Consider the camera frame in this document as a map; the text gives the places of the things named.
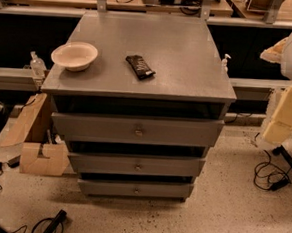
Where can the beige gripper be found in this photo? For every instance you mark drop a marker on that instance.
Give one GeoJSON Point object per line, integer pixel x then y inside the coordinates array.
{"type": "Point", "coordinates": [279, 129]}

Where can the grey top drawer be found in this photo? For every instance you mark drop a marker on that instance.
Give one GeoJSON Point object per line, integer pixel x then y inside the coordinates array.
{"type": "Point", "coordinates": [136, 130]}

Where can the grey drawer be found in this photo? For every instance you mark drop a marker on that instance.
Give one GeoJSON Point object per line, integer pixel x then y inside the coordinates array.
{"type": "Point", "coordinates": [137, 188]}
{"type": "Point", "coordinates": [136, 130]}
{"type": "Point", "coordinates": [136, 165]}

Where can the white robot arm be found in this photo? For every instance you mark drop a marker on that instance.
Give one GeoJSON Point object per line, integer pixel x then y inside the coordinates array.
{"type": "Point", "coordinates": [277, 126]}

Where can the grey drawer cabinet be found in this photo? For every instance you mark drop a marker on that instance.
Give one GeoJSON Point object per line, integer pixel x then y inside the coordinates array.
{"type": "Point", "coordinates": [189, 82]}

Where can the grey bottom drawer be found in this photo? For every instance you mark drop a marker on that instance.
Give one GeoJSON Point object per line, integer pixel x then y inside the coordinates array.
{"type": "Point", "coordinates": [137, 188]}

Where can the grey middle drawer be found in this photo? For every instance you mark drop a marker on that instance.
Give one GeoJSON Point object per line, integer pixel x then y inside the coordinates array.
{"type": "Point", "coordinates": [136, 165]}

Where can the white pump bottle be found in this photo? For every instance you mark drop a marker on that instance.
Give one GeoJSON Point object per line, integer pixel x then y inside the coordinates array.
{"type": "Point", "coordinates": [224, 62]}

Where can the black snack packet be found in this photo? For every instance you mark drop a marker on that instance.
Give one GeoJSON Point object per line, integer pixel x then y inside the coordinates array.
{"type": "Point", "coordinates": [140, 67]}

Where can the white bowl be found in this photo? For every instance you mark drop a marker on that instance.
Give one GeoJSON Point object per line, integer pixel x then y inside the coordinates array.
{"type": "Point", "coordinates": [74, 56]}

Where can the cardboard box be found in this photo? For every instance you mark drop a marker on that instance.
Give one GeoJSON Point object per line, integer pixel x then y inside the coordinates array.
{"type": "Point", "coordinates": [29, 133]}

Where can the clear sanitizer bottle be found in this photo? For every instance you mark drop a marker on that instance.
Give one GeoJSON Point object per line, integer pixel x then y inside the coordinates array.
{"type": "Point", "coordinates": [37, 65]}

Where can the black power strip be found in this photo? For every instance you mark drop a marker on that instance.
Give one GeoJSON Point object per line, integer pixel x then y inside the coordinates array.
{"type": "Point", "coordinates": [51, 224]}

